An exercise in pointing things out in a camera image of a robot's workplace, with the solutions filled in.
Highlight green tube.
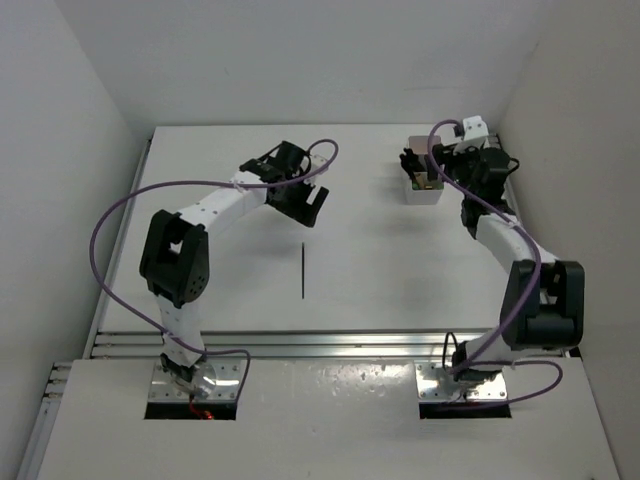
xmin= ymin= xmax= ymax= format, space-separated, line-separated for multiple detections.
xmin=412 ymin=182 xmax=444 ymax=191

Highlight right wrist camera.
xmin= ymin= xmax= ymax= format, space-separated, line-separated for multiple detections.
xmin=456 ymin=115 xmax=489 ymax=150

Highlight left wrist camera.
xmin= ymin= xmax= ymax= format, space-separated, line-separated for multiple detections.
xmin=305 ymin=154 xmax=329 ymax=183

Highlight black fan brush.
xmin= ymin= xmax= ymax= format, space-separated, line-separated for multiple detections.
xmin=399 ymin=148 xmax=423 ymax=181

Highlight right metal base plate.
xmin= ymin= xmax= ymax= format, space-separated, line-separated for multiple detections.
xmin=414 ymin=361 xmax=508 ymax=405

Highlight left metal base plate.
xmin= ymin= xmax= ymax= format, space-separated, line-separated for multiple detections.
xmin=147 ymin=349 xmax=251 ymax=404

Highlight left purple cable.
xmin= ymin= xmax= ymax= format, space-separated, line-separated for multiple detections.
xmin=88 ymin=138 xmax=340 ymax=396

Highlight thin black eyeliner pencil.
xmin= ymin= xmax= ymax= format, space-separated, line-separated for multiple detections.
xmin=300 ymin=241 xmax=306 ymax=300

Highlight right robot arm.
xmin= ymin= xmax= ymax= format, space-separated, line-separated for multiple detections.
xmin=428 ymin=144 xmax=586 ymax=388

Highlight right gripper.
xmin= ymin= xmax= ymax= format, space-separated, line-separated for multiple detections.
xmin=424 ymin=142 xmax=481 ymax=200

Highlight metal base plate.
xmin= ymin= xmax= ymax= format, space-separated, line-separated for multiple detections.
xmin=147 ymin=349 xmax=251 ymax=404
xmin=414 ymin=361 xmax=508 ymax=405

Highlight white compartment organizer box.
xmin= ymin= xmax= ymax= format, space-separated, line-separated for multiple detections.
xmin=400 ymin=135 xmax=444 ymax=205

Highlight aluminium rail front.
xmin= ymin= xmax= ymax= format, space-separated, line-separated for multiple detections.
xmin=89 ymin=328 xmax=566 ymax=360

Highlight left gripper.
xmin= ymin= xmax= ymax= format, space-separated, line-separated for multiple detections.
xmin=268 ymin=173 xmax=327 ymax=227

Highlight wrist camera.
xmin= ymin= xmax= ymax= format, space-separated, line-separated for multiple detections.
xmin=305 ymin=154 xmax=329 ymax=183
xmin=456 ymin=115 xmax=489 ymax=150

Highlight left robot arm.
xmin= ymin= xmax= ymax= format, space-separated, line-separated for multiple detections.
xmin=139 ymin=141 xmax=330 ymax=385

